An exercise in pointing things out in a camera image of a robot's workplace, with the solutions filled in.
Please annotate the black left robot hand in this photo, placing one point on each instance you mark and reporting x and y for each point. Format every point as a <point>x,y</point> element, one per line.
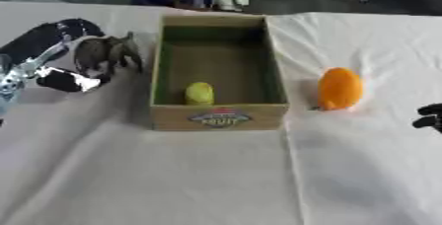
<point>40,39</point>

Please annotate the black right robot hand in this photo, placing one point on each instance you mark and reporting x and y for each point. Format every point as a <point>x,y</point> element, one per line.
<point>429,117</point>

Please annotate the grey toy animal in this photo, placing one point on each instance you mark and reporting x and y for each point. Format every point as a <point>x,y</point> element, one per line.
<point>103,53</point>

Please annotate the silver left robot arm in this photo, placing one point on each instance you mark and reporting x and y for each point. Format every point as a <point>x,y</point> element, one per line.
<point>8,90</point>

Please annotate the tan cardboard box green inside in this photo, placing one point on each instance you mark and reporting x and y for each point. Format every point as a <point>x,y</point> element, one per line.
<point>218,71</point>

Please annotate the orange toy fruit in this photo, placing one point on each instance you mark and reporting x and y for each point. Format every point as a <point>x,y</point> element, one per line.
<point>339,88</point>

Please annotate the yellow toy fruit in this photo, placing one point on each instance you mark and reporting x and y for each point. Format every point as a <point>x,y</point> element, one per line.
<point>199,93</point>

